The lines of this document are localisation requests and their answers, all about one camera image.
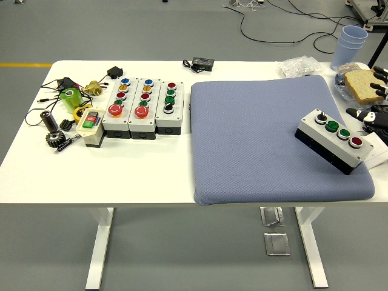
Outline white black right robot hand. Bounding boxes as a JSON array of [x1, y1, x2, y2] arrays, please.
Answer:
[[346, 65, 388, 136]]

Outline four-control box with knob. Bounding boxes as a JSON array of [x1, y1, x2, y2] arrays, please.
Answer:
[[155, 80, 185, 136], [294, 109, 374, 176]]

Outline five-button control box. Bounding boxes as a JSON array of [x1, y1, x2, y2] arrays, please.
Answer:
[[102, 76, 139, 139], [128, 78, 162, 141]]

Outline white bread slice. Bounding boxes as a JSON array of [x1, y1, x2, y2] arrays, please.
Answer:
[[343, 69, 386, 104]]

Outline clear glass plate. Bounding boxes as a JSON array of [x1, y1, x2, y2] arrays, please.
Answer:
[[334, 73, 373, 107]]

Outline small white box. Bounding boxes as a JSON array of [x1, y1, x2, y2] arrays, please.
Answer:
[[362, 133, 388, 169]]

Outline black slanted stand leg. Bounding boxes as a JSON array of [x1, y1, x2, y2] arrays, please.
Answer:
[[367, 36, 388, 69]]

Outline stacked pale blue cups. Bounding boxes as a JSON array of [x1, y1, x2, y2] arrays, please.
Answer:
[[330, 25, 369, 72]]

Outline clear plastic bag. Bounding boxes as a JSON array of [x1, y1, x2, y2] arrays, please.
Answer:
[[276, 56, 323, 78]]

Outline blue-grey quilted mat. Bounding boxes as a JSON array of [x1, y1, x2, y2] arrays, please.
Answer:
[[190, 75, 375, 206]]

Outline metal floor socket plate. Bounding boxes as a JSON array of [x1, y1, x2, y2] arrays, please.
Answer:
[[259, 206, 286, 227], [263, 232, 291, 257]]

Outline white table leg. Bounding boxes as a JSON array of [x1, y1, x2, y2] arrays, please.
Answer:
[[85, 207, 115, 290], [293, 206, 329, 289]]

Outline black digital meter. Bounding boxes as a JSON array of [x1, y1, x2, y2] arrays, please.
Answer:
[[182, 56, 215, 73]]

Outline black servo motor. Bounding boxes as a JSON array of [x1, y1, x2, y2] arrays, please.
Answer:
[[107, 66, 124, 80]]

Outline brass pipe fitting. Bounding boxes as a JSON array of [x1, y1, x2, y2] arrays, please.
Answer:
[[82, 79, 104, 96]]

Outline yellow tape roll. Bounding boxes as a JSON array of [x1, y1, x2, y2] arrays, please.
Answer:
[[73, 104, 93, 124]]

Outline green translucent cylinder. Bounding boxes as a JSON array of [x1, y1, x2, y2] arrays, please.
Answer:
[[59, 87, 84, 115]]

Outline black power adapter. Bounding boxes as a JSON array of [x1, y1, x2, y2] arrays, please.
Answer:
[[57, 77, 80, 92]]

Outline thin metal pin tool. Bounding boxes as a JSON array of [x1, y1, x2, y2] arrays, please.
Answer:
[[53, 133, 82, 155]]

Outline large black gear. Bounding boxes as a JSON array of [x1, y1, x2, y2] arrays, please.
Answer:
[[45, 130, 67, 149]]

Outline dark metal cylinder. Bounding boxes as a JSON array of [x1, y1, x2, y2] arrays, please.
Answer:
[[40, 110, 59, 133]]

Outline aluminium frame stand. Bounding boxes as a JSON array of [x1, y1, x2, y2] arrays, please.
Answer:
[[345, 0, 388, 33]]

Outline black floor cable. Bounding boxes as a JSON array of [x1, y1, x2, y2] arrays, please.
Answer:
[[223, 0, 369, 54]]

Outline white floor cable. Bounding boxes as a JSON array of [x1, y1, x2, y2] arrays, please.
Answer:
[[222, 0, 267, 12]]

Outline cream switch box red green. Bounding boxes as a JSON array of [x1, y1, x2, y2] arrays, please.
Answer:
[[75, 105, 106, 149]]

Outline thin black wire with plug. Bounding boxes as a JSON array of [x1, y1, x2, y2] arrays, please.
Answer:
[[25, 78, 93, 126]]

